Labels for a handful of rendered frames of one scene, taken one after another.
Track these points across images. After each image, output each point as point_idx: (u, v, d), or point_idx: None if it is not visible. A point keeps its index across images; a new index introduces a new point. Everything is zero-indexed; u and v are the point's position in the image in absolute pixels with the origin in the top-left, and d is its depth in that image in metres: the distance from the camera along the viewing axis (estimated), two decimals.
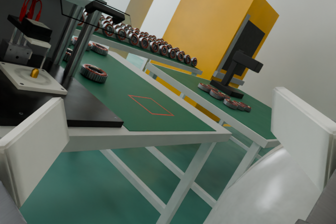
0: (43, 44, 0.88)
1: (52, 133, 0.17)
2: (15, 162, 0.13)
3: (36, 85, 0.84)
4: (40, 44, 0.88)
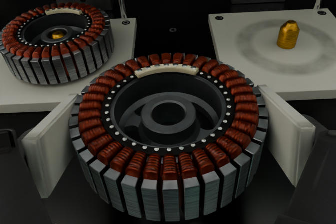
0: None
1: None
2: (45, 153, 0.13)
3: (285, 79, 0.29)
4: None
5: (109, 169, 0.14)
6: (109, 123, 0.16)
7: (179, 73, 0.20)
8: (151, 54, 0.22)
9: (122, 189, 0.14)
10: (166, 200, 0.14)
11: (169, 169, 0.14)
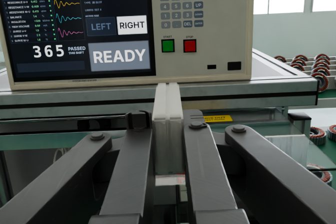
0: None
1: None
2: (168, 133, 0.15)
3: None
4: None
5: None
6: None
7: None
8: None
9: None
10: None
11: None
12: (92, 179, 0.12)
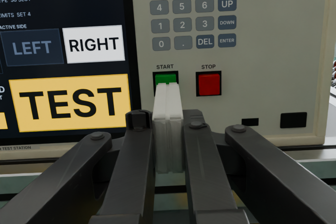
0: None
1: None
2: (168, 133, 0.15)
3: None
4: None
5: None
6: None
7: None
8: None
9: None
10: None
11: None
12: (92, 179, 0.12)
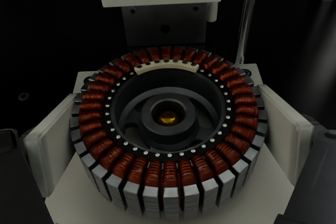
0: None
1: None
2: (46, 152, 0.14)
3: None
4: None
5: (111, 175, 0.15)
6: (109, 126, 0.16)
7: (179, 69, 0.20)
8: (150, 47, 0.21)
9: (124, 194, 0.14)
10: (166, 205, 0.14)
11: (170, 178, 0.14)
12: None
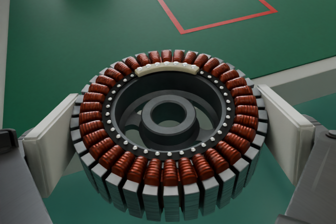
0: None
1: None
2: (45, 153, 0.13)
3: None
4: None
5: (110, 174, 0.14)
6: (109, 126, 0.16)
7: (180, 72, 0.20)
8: (151, 51, 0.21)
9: (124, 193, 0.14)
10: (166, 205, 0.14)
11: (170, 176, 0.14)
12: None
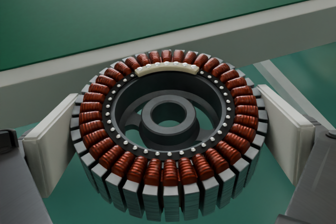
0: None
1: None
2: (45, 153, 0.13)
3: None
4: None
5: (110, 174, 0.14)
6: (109, 126, 0.16)
7: (180, 72, 0.20)
8: (151, 51, 0.21)
9: (124, 193, 0.14)
10: (166, 205, 0.14)
11: (170, 176, 0.14)
12: None
